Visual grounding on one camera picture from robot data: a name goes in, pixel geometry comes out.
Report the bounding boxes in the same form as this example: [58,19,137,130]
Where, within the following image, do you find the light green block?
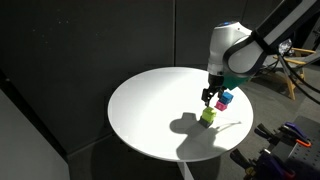
[201,107,216,123]

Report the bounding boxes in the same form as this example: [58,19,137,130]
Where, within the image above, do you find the black perforated board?
[272,116,320,180]

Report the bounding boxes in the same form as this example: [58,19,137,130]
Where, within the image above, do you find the black purple clamp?
[230,149,296,180]

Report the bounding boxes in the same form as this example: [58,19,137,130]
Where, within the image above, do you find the round white table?
[107,66,254,163]

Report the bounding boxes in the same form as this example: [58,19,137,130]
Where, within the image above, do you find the dark grey block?
[199,118,213,128]

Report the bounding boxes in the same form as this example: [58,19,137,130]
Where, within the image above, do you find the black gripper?
[201,74,224,106]

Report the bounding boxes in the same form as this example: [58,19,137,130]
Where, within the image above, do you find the blue block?
[219,92,233,105]

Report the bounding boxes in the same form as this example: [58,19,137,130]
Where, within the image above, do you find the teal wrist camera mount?
[223,76,249,90]

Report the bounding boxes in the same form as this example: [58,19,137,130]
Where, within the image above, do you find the wooden chair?
[264,48,319,100]

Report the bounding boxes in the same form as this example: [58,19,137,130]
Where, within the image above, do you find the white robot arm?
[202,0,320,106]

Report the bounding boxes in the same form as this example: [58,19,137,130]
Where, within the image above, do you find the magenta red block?
[215,101,227,111]

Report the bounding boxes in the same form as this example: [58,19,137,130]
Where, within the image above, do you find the purple orange clamp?
[254,122,312,147]

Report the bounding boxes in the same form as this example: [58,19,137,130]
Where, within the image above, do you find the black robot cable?
[276,53,320,105]

